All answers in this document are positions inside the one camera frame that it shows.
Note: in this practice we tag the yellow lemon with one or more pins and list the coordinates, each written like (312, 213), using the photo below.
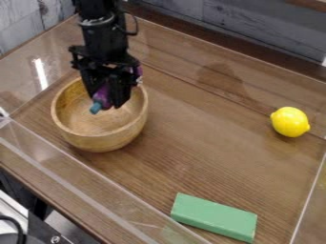
(290, 122)

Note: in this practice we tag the purple toy eggplant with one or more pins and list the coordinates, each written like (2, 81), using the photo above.
(101, 99)

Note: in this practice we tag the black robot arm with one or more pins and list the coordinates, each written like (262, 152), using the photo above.
(91, 9)

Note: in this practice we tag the clear acrylic tray walls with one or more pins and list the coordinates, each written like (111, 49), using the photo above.
(207, 145)

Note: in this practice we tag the black metal table bracket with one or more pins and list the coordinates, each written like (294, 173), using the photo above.
(40, 233)

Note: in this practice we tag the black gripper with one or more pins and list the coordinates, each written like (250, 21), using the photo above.
(103, 56)

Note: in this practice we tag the green rectangular block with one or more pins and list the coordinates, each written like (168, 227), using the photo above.
(215, 217)

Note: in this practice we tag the brown wooden bowl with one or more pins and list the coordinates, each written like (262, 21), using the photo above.
(103, 132)

